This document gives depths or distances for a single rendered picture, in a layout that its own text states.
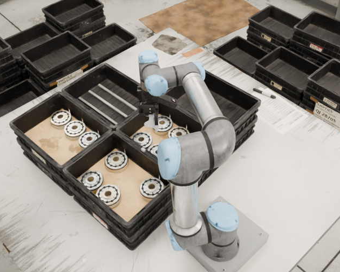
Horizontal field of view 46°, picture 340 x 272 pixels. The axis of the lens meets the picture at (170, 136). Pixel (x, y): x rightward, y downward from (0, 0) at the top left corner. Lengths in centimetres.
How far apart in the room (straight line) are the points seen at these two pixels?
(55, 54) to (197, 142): 208
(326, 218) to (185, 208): 79
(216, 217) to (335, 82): 167
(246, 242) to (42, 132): 108
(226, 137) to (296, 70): 197
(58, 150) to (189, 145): 94
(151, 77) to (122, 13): 298
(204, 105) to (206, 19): 298
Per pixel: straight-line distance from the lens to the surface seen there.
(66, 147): 193
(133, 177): 177
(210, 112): 125
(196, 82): 137
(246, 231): 171
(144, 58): 149
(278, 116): 224
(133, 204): 169
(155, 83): 140
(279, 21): 357
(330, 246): 267
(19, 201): 198
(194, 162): 112
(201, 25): 412
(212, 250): 160
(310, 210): 191
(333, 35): 331
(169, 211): 179
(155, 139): 189
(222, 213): 148
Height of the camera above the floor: 226
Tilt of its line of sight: 49 degrees down
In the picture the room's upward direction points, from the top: 1 degrees counter-clockwise
